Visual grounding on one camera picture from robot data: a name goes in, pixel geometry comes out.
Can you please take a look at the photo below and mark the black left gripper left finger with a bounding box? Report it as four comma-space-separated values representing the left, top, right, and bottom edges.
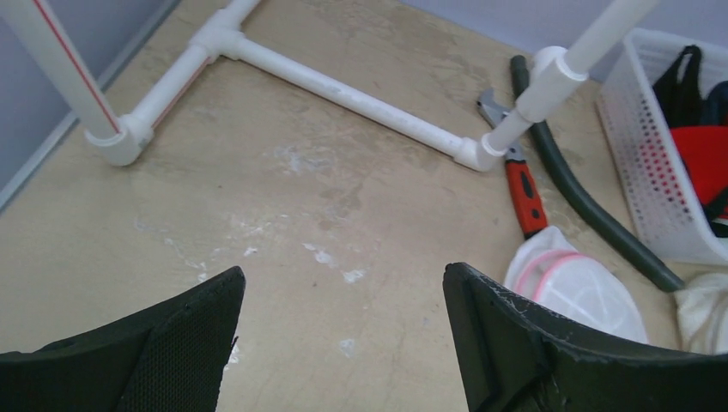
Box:
1, 267, 246, 411

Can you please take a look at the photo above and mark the white plastic basket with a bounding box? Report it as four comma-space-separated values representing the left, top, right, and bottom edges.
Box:
597, 28, 727, 266

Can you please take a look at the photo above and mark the black corrugated hose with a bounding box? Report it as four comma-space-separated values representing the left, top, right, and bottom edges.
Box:
509, 54, 687, 294

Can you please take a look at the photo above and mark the red bra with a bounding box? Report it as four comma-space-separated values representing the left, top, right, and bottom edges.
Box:
670, 125, 727, 239

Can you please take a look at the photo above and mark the pink-rimmed mesh laundry bag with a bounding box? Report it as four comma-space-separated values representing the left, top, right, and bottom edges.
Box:
504, 226, 649, 343

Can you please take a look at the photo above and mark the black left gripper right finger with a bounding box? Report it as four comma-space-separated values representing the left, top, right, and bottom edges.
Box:
442, 263, 727, 411

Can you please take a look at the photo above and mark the white PVC pipe frame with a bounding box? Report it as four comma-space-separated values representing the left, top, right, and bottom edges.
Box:
1, 1, 655, 172

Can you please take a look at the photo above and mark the dark blue bra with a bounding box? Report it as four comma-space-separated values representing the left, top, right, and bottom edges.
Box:
699, 81, 728, 126

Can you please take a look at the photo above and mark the black bra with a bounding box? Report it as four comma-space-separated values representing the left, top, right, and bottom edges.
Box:
652, 45, 703, 129

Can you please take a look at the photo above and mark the red-handled adjustable wrench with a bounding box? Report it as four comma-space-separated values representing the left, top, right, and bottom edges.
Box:
476, 88, 549, 239

